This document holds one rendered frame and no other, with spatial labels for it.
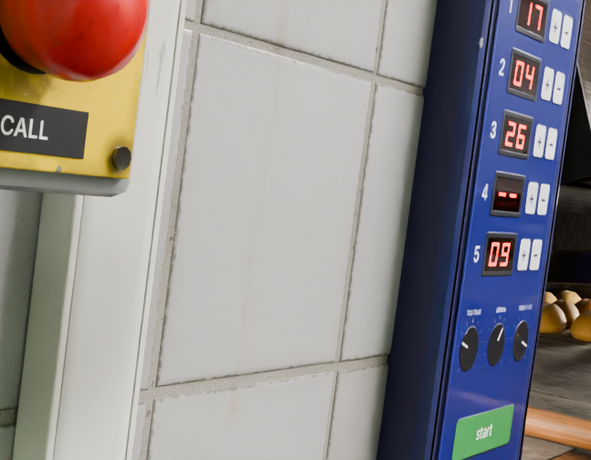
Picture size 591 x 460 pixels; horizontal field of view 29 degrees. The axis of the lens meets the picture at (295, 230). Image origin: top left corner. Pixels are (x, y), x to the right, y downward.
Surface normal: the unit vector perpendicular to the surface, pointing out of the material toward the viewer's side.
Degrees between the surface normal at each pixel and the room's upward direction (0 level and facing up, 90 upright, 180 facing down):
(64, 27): 108
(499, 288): 90
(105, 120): 90
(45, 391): 90
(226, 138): 90
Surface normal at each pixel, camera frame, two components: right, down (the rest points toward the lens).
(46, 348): -0.54, -0.02
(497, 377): 0.84, 0.14
